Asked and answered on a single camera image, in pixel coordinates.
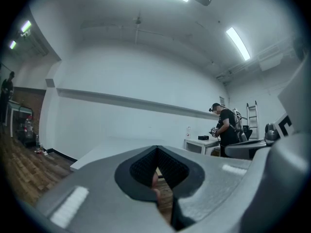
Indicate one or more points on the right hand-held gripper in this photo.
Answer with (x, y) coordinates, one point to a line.
(279, 178)

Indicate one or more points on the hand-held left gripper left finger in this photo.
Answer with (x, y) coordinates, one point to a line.
(97, 203)

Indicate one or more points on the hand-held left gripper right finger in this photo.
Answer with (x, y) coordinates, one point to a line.
(218, 186)

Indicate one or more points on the black office chair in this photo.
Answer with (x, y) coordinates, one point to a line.
(246, 128)

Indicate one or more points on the black box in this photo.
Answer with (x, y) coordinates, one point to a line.
(203, 137)

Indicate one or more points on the small white table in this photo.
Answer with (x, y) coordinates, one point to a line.
(201, 142)

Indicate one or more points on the metal ladder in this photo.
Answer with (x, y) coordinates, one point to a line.
(248, 110)

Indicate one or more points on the small clear bottle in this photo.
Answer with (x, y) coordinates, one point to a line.
(37, 142)

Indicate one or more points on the large clear water bottle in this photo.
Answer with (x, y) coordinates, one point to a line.
(28, 128)

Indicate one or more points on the grey metal cart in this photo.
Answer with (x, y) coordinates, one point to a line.
(25, 110)

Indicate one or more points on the round ceiling fixture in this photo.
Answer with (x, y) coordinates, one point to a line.
(138, 21)

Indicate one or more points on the wall poster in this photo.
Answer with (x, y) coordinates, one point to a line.
(221, 101)

